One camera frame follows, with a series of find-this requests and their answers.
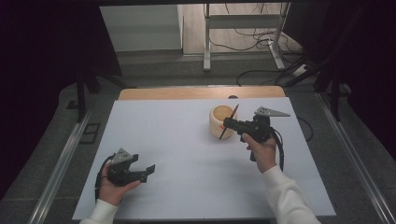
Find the black metal stand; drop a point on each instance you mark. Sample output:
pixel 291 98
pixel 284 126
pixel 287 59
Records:
pixel 81 99
pixel 334 99

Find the white table mat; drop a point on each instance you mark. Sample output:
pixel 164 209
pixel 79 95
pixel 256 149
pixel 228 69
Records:
pixel 186 186

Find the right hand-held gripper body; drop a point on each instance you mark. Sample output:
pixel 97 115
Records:
pixel 257 129

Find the dark pencil with orange end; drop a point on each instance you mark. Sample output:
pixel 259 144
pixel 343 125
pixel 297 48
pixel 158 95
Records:
pixel 232 113

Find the person's left hand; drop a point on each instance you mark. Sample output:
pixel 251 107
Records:
pixel 112 194

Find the dark curtain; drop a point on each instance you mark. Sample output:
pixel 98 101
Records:
pixel 40 77
pixel 370 62

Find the wooden table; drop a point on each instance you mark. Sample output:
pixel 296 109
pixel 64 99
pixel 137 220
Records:
pixel 186 92

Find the cream cup with orange mark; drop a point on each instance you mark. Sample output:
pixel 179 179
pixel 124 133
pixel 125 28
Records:
pixel 218 124

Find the dark table grommet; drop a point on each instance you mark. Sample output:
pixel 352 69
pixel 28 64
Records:
pixel 233 97

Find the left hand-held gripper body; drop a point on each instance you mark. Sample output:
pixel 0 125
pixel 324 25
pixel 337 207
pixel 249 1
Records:
pixel 123 177

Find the person's right hand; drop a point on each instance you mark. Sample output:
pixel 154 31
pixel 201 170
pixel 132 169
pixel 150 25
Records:
pixel 263 155

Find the white cabinet panel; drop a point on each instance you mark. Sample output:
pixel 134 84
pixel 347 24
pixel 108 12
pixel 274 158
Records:
pixel 140 28

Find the black floor frame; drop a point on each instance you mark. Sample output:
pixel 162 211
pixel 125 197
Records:
pixel 90 133

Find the white metal desk frame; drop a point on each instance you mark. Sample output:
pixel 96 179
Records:
pixel 207 46

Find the aluminium rail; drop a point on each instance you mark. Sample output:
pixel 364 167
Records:
pixel 62 168
pixel 355 155

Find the white power strip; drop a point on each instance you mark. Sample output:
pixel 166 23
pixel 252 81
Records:
pixel 299 70

